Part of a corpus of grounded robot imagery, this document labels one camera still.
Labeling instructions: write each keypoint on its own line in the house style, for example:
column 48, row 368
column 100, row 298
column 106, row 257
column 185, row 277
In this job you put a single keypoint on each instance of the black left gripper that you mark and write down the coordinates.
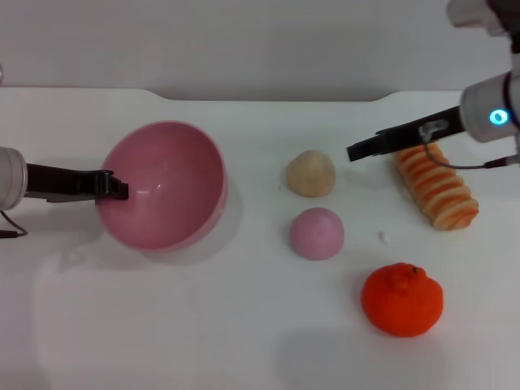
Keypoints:
column 61, row 183

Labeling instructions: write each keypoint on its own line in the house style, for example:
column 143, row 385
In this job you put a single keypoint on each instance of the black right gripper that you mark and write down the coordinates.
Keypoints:
column 418, row 130

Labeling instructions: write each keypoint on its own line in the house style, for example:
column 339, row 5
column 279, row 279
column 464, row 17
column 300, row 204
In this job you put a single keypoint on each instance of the pink plastic bowl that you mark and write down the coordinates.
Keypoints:
column 174, row 191

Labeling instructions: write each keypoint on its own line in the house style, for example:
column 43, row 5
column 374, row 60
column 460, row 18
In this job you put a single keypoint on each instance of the beige egg yolk pastry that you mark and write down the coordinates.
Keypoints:
column 310, row 174

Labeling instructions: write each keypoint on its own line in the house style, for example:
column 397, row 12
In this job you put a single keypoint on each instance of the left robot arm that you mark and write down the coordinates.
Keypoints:
column 11, row 178

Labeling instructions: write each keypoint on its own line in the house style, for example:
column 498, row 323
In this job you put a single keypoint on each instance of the pink round pastry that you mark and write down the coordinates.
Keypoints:
column 317, row 239

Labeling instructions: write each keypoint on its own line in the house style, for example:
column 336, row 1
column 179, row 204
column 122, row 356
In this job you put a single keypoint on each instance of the orange striped bread roll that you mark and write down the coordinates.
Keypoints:
column 443, row 191

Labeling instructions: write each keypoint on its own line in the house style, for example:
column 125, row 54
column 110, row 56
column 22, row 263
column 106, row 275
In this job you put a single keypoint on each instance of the orange tangerine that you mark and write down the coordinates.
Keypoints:
column 402, row 304

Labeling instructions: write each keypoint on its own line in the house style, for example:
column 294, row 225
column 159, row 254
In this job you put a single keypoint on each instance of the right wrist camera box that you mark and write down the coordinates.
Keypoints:
column 475, row 12

